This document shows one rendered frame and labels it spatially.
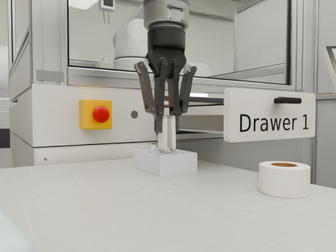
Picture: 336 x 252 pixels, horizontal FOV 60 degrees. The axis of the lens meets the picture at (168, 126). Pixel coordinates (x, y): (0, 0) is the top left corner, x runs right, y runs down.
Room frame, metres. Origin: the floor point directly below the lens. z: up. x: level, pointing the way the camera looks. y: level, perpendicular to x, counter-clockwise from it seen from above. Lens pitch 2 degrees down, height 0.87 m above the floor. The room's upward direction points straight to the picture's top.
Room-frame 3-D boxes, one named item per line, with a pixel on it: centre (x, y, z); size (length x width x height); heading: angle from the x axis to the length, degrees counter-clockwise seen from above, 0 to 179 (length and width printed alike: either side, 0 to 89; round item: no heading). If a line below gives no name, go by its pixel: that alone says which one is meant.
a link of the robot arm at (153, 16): (0.58, 0.00, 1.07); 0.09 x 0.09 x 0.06
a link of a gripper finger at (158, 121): (0.57, 0.03, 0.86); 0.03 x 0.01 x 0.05; 116
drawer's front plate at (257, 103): (0.66, -0.24, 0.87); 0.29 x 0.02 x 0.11; 121
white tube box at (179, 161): (0.61, 0.01, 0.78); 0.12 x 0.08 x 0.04; 30
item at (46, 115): (1.34, 0.12, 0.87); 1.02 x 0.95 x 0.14; 121
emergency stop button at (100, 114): (0.69, 0.16, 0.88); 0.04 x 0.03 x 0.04; 121
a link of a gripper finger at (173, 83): (0.59, -0.01, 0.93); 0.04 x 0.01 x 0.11; 26
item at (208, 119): (0.84, -0.13, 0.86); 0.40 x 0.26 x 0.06; 31
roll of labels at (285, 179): (0.42, -0.17, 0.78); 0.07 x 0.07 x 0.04
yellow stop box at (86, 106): (0.72, 0.18, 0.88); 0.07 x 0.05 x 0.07; 121
